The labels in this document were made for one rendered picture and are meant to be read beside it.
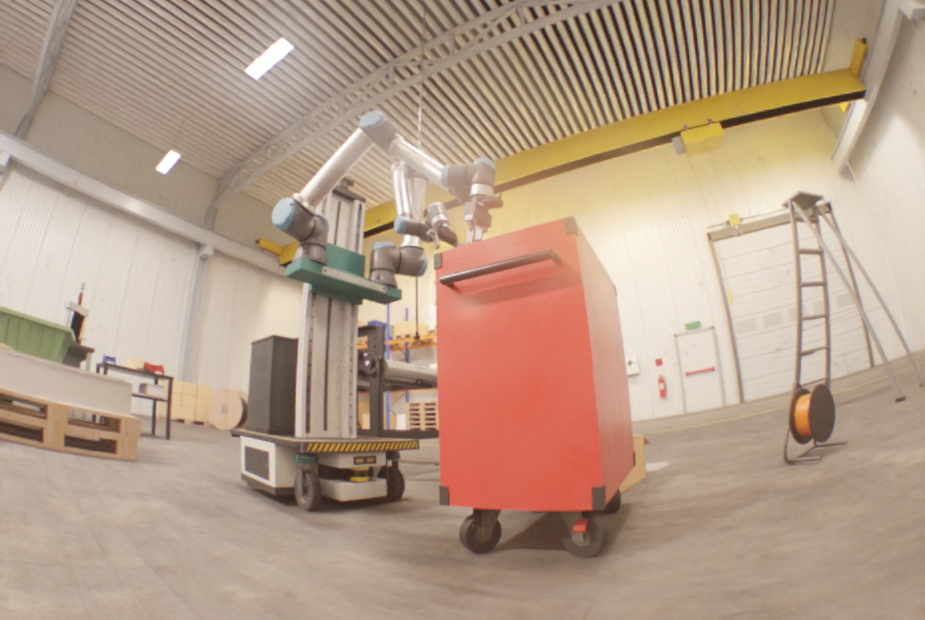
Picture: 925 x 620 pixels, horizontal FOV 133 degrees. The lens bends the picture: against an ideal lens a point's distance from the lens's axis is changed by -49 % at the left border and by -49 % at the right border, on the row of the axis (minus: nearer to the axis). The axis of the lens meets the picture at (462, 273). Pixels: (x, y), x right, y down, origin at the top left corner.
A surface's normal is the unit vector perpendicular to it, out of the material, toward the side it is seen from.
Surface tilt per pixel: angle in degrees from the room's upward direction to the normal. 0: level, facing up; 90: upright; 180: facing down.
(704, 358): 90
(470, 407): 90
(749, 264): 90
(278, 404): 90
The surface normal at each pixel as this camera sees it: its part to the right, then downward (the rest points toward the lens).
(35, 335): 0.76, 0.00
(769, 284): -0.51, -0.29
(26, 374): 0.87, -0.21
